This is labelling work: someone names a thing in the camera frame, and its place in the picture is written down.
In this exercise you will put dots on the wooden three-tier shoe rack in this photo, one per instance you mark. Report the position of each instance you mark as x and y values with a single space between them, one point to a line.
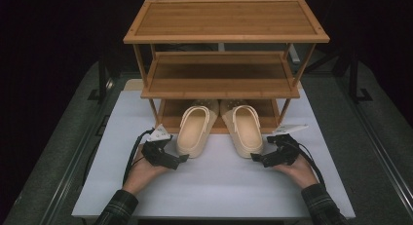
224 20

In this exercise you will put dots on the person's right hand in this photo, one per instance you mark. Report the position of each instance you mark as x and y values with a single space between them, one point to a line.
302 173

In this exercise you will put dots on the beige perforated clog shoe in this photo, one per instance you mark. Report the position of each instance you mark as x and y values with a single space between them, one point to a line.
195 134
246 134

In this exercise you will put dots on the metal floor rail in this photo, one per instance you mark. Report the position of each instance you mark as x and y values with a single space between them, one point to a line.
69 173
376 143

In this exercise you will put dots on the black metal stand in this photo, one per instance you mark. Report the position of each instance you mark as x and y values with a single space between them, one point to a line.
102 79
354 79

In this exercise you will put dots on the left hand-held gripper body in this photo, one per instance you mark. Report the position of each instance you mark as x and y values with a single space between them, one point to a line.
159 155

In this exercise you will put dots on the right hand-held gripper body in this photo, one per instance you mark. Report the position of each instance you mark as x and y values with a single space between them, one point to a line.
285 153

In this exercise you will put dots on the person's left hand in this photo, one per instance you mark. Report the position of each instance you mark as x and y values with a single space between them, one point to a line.
141 174

